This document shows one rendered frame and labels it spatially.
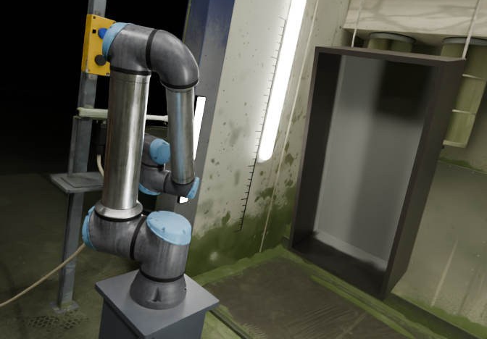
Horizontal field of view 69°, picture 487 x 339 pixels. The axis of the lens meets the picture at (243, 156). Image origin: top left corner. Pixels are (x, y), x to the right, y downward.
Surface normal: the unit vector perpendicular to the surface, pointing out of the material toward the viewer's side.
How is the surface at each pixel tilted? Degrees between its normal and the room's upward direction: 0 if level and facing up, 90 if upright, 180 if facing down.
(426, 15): 90
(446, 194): 57
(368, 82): 102
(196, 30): 90
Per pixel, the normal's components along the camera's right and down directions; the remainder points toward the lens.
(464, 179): -0.44, -0.51
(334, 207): -0.67, 0.22
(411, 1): -0.65, 0.02
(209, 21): 0.73, 0.28
